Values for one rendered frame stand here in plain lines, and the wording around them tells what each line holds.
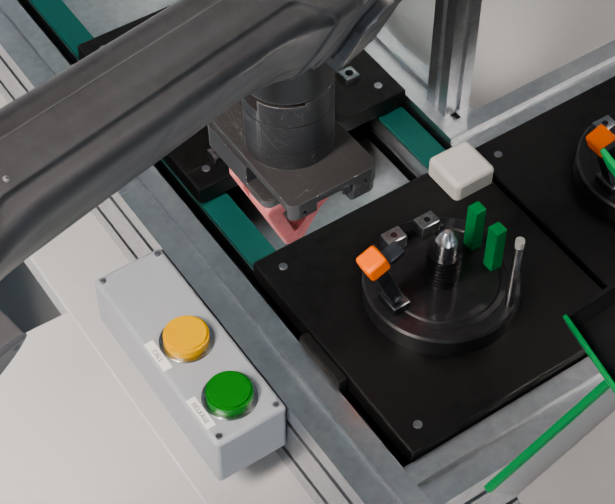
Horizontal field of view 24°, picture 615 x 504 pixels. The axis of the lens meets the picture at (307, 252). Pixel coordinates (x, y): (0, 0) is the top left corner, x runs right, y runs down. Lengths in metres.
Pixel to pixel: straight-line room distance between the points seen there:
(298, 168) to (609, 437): 0.36
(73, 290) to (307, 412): 0.32
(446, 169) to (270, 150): 0.49
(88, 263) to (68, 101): 0.87
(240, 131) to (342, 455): 0.37
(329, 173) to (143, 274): 0.45
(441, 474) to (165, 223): 0.36
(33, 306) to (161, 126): 1.63
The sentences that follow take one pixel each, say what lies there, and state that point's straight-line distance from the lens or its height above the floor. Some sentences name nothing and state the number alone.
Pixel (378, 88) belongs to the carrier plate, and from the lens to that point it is 1.45.
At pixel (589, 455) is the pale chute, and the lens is 1.13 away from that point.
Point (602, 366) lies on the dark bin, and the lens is 0.96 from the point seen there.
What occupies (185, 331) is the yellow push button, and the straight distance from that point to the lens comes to 1.26.
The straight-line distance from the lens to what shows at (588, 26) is 1.71.
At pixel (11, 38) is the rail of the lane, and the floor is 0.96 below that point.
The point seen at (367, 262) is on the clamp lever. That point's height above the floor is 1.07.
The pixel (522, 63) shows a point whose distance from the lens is 1.65.
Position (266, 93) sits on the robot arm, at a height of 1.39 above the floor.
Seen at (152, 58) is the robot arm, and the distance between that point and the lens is 0.63.
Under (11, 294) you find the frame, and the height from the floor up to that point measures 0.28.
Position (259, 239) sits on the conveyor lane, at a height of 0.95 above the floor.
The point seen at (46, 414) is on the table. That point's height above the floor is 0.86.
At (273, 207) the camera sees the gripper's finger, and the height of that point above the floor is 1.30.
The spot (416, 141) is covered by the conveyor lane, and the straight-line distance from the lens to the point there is 1.43.
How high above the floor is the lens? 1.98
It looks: 51 degrees down
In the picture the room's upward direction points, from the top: straight up
